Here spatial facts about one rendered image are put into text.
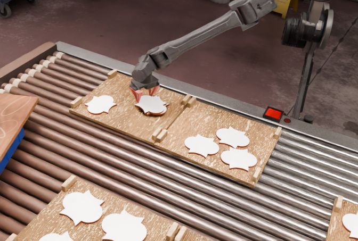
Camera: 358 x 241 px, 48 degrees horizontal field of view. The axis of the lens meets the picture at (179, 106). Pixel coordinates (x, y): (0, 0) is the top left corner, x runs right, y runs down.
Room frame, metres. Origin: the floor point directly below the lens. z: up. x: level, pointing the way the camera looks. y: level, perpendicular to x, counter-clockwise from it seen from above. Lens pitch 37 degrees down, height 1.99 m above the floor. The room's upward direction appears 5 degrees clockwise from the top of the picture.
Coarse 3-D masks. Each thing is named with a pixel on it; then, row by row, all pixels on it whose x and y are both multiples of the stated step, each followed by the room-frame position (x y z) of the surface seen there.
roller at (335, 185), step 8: (32, 72) 1.60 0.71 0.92; (48, 80) 1.56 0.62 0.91; (56, 80) 1.55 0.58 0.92; (64, 88) 1.52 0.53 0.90; (72, 88) 1.51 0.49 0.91; (80, 88) 1.50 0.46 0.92; (272, 160) 1.14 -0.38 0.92; (280, 168) 1.11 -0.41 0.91; (288, 168) 1.11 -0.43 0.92; (296, 168) 1.11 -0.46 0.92; (304, 176) 1.08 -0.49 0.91; (312, 176) 1.08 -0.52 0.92; (320, 176) 1.08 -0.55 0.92; (320, 184) 1.05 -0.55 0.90; (328, 184) 1.05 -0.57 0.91; (336, 184) 1.04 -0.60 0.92; (344, 192) 1.02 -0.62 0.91; (352, 192) 1.01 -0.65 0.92
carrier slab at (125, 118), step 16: (112, 80) 1.57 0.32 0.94; (128, 80) 1.58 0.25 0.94; (96, 96) 1.43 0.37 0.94; (112, 96) 1.44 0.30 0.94; (128, 96) 1.45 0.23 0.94; (160, 96) 1.47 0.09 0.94; (176, 96) 1.49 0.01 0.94; (80, 112) 1.31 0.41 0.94; (112, 112) 1.33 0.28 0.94; (128, 112) 1.34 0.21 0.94; (176, 112) 1.37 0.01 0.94; (112, 128) 1.24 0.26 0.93; (128, 128) 1.24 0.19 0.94; (144, 128) 1.24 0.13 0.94
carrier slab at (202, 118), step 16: (192, 112) 1.38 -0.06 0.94; (208, 112) 1.39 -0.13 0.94; (224, 112) 1.40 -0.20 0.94; (176, 128) 1.26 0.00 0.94; (192, 128) 1.27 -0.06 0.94; (208, 128) 1.28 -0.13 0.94; (240, 128) 1.30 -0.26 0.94; (256, 128) 1.31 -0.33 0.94; (272, 128) 1.32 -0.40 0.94; (160, 144) 1.16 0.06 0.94; (176, 144) 1.17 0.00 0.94; (256, 144) 1.21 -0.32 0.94; (272, 144) 1.21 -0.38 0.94; (192, 160) 1.09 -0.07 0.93; (208, 160) 1.09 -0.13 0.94; (240, 176) 1.03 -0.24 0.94
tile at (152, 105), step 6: (144, 96) 1.42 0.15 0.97; (150, 96) 1.43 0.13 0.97; (156, 96) 1.43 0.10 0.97; (144, 102) 1.38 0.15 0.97; (150, 102) 1.38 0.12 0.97; (156, 102) 1.39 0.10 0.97; (162, 102) 1.39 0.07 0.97; (144, 108) 1.34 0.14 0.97; (150, 108) 1.34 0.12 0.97; (156, 108) 1.35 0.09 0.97; (162, 108) 1.35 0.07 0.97
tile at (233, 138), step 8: (224, 128) 1.28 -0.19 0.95; (232, 128) 1.28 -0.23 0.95; (216, 136) 1.23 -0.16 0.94; (224, 136) 1.23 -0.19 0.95; (232, 136) 1.23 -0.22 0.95; (240, 136) 1.24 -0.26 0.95; (224, 144) 1.19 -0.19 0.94; (232, 144) 1.18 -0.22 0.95; (240, 144) 1.19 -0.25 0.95; (248, 144) 1.20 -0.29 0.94
